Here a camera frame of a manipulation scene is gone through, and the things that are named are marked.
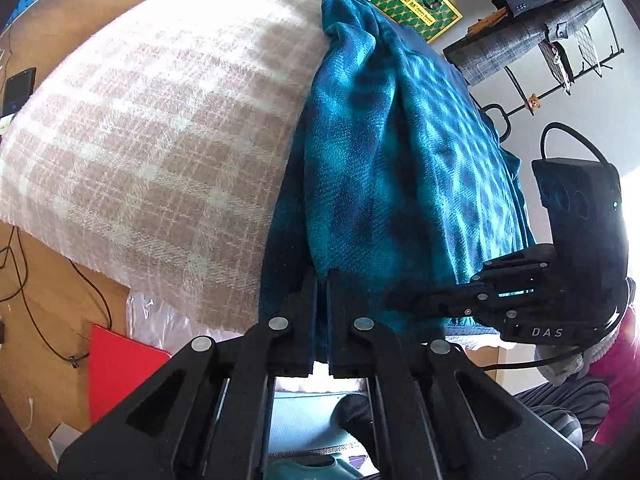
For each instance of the beige plaid blanket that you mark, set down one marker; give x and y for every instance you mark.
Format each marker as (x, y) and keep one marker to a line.
(150, 135)

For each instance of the person's striped trouser legs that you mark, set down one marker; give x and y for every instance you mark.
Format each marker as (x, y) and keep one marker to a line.
(565, 407)

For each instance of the clear plastic bag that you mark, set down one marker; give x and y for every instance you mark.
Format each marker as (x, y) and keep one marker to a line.
(155, 317)

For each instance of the black smartphone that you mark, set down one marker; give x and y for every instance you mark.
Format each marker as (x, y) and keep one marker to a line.
(19, 91)

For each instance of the light blue floor mat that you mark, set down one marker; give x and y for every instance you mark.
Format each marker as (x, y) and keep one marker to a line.
(305, 417)

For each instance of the grey plaid jacket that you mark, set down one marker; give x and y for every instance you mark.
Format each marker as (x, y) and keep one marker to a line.
(510, 42)

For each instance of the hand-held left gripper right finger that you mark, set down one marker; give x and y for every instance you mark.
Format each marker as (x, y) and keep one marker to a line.
(340, 310)

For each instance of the teal plastic container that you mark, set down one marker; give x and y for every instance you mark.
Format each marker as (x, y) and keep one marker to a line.
(310, 469)

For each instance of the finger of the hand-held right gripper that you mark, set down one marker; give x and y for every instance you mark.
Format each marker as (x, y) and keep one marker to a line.
(520, 267)
(465, 305)

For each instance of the red folder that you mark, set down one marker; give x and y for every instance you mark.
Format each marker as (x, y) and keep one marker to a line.
(122, 375)

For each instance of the person's dark sock foot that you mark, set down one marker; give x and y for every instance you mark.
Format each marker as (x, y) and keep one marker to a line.
(352, 417)

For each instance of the pink white hanging pouch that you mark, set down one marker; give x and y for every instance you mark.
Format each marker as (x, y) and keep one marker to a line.
(559, 65)

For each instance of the white lace cloth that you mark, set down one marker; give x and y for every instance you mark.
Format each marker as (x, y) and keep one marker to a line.
(475, 340)

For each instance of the teal plaid fleece garment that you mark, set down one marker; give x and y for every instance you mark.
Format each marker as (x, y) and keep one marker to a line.
(390, 150)

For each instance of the black metal coat rack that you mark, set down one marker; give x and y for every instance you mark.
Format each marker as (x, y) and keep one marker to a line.
(600, 62)

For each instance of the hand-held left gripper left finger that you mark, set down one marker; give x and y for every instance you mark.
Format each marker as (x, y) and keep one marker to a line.
(306, 310)

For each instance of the small white box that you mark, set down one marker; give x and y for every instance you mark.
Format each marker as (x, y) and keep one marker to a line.
(65, 440)

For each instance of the small bear figure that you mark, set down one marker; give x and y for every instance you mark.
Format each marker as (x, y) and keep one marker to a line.
(536, 103)

